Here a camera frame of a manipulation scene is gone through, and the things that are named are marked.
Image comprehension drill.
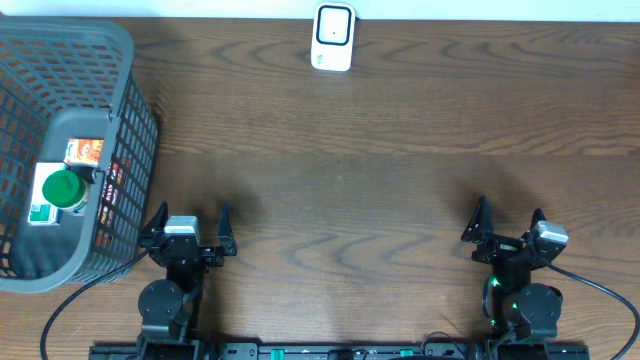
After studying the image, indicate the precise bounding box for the white green medicine box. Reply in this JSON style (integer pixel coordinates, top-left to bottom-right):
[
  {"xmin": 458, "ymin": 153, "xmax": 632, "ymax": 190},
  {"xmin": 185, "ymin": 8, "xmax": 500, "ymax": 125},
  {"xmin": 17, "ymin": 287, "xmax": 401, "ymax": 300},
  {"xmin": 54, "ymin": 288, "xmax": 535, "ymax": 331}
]
[{"xmin": 27, "ymin": 162, "xmax": 65, "ymax": 226}]

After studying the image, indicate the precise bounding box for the orange small carton box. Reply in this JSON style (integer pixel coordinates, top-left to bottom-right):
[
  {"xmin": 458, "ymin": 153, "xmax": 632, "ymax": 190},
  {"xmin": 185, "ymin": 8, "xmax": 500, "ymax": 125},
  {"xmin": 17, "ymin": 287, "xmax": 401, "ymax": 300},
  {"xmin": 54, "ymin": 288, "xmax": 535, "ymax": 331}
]
[{"xmin": 63, "ymin": 138, "xmax": 104, "ymax": 167}]

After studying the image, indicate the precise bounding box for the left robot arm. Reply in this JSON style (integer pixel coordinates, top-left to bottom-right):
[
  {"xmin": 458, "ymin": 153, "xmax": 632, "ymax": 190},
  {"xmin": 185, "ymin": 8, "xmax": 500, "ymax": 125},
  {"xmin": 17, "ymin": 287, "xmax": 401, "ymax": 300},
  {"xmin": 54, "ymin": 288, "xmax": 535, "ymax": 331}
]
[{"xmin": 136, "ymin": 203, "xmax": 237, "ymax": 359}]

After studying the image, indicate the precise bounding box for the grey plastic mesh basket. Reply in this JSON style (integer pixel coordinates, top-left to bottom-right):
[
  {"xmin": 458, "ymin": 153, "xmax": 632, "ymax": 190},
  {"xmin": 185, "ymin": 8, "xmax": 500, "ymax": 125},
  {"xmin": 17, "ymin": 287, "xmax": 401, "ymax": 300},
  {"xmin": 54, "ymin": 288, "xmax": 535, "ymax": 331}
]
[{"xmin": 1, "ymin": 16, "xmax": 159, "ymax": 294}]

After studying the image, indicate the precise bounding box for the left black cable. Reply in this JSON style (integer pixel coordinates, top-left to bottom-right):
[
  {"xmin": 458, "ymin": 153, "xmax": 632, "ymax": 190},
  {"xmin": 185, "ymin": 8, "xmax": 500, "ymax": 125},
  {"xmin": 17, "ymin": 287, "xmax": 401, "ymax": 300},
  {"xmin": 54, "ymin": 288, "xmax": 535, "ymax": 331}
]
[{"xmin": 39, "ymin": 248, "xmax": 151, "ymax": 360}]

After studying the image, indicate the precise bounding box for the white barcode scanner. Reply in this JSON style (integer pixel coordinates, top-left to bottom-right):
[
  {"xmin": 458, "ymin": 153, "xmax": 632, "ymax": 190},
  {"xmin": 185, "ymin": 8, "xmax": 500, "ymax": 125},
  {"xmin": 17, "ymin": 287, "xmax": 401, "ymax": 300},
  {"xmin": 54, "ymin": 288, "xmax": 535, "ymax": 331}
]
[{"xmin": 310, "ymin": 2, "xmax": 356, "ymax": 72}]

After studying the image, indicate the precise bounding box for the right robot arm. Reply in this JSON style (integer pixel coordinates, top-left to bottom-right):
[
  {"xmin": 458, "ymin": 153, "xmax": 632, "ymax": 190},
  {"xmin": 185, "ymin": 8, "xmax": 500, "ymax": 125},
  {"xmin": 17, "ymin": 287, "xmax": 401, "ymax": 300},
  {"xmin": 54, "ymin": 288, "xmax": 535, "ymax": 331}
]
[{"xmin": 461, "ymin": 195, "xmax": 569, "ymax": 359}]

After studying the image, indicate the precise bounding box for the green lid jar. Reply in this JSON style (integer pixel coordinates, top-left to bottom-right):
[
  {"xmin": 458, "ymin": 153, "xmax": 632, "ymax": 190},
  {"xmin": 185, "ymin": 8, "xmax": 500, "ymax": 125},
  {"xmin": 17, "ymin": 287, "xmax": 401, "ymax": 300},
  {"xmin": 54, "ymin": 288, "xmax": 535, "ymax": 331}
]
[{"xmin": 42, "ymin": 170, "xmax": 90, "ymax": 216}]

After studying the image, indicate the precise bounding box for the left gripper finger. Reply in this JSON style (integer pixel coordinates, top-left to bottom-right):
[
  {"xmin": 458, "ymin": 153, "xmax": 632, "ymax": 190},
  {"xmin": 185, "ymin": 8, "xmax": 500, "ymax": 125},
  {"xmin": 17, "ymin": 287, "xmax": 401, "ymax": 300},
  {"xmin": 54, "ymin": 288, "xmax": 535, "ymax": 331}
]
[
  {"xmin": 217, "ymin": 203, "xmax": 237, "ymax": 256},
  {"xmin": 141, "ymin": 201, "xmax": 168, "ymax": 239}
]

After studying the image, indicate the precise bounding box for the red orange snack bar wrapper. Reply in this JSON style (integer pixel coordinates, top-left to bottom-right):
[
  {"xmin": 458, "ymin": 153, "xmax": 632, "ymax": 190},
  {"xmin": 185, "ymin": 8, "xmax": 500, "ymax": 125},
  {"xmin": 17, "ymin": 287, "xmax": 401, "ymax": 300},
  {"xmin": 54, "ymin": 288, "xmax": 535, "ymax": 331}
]
[{"xmin": 96, "ymin": 157, "xmax": 131, "ymax": 256}]

